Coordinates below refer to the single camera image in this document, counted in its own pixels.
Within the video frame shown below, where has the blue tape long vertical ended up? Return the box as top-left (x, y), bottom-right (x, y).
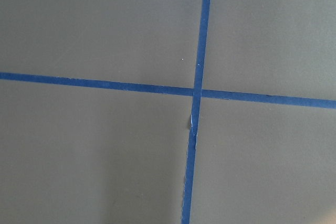
top-left (181, 0), bottom-right (211, 224)

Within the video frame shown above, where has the blue tape horizontal strip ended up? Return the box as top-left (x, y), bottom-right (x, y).
top-left (1, 72), bottom-right (335, 109)

